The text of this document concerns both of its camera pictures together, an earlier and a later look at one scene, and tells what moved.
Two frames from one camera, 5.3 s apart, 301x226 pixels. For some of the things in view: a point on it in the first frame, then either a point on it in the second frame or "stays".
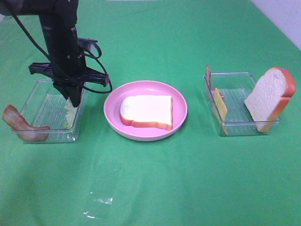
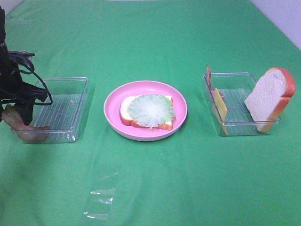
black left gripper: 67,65 → 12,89
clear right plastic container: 226,96 stays
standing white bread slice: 270,96 stays
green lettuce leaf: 71,114 → 150,110
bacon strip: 26,132 stays
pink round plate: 144,88 stays
